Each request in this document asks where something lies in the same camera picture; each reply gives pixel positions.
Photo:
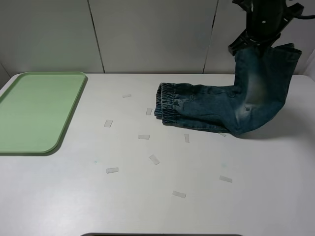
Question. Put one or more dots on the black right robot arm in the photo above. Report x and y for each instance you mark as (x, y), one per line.
(271, 6)

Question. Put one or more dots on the children's blue denim shorts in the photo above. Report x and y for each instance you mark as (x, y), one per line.
(259, 92)

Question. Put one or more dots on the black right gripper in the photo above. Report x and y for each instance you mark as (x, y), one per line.
(262, 30)

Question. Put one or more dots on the light green plastic tray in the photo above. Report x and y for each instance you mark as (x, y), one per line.
(35, 109)

